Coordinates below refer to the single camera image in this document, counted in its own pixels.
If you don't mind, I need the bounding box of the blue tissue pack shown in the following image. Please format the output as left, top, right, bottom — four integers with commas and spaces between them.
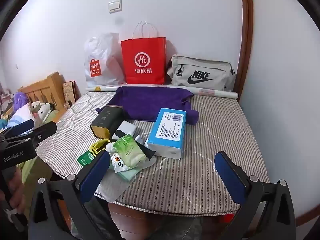
146, 108, 187, 160

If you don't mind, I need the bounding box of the wooden headboard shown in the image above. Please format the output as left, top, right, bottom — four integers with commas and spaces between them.
17, 71, 67, 113

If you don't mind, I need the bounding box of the spotted white plush toy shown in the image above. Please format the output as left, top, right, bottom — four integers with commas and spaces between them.
29, 101, 54, 128

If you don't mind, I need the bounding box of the rolled printed paper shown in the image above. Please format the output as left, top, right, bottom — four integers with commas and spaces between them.
85, 84, 239, 99

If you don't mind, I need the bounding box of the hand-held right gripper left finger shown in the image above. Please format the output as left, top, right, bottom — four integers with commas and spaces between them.
27, 150, 125, 240

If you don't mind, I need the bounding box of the purple towel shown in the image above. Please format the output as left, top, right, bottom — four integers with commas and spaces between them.
96, 86, 200, 125

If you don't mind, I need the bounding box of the white wall light switch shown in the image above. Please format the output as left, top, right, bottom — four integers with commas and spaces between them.
108, 0, 123, 13

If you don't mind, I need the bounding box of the purple plush toy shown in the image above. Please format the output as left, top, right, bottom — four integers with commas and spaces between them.
12, 92, 30, 110

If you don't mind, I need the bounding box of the mint green cloth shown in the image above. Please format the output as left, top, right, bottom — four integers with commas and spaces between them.
117, 166, 143, 182

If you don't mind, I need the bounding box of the clear plastic bag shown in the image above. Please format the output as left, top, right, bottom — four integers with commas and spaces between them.
96, 155, 155, 203

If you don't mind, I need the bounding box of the grey waist bag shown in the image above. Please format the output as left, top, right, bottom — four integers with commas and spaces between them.
166, 54, 237, 92

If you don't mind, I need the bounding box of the striped mattress pad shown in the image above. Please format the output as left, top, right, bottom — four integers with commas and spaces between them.
36, 91, 270, 215

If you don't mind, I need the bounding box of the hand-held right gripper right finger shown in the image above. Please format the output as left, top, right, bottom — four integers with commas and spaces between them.
214, 151, 297, 240

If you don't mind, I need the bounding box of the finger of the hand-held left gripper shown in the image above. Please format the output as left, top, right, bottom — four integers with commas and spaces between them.
4, 119, 35, 139
5, 121, 57, 145

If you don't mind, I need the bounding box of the green bedsheet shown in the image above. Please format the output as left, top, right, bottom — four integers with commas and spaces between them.
17, 110, 63, 183

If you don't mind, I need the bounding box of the white cartoon snack packet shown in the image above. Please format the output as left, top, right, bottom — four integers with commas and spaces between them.
105, 142, 128, 173

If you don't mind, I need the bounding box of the white plastic shopping bag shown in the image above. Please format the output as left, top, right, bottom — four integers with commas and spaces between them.
84, 32, 127, 87

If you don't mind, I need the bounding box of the person's left hand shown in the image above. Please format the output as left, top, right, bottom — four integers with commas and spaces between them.
7, 166, 27, 214

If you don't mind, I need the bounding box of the yellow black sachet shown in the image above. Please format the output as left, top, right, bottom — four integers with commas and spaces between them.
90, 139, 110, 158

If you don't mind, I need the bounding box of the red paper bag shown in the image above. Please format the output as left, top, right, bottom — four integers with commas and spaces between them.
121, 20, 167, 85

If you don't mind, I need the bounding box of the small red object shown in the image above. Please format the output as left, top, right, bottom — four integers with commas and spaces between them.
222, 211, 237, 223

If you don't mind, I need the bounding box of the small green packet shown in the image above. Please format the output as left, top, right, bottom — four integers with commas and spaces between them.
77, 151, 95, 167

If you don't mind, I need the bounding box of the dark green tin box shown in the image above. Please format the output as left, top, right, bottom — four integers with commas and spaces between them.
90, 104, 126, 140

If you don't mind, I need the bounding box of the green tissue packet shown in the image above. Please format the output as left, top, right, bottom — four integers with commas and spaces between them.
113, 134, 148, 169

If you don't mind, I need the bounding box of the small white box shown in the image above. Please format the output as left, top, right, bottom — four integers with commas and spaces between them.
112, 120, 137, 142

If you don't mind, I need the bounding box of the patterned brown book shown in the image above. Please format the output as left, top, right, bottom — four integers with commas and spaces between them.
62, 80, 82, 105

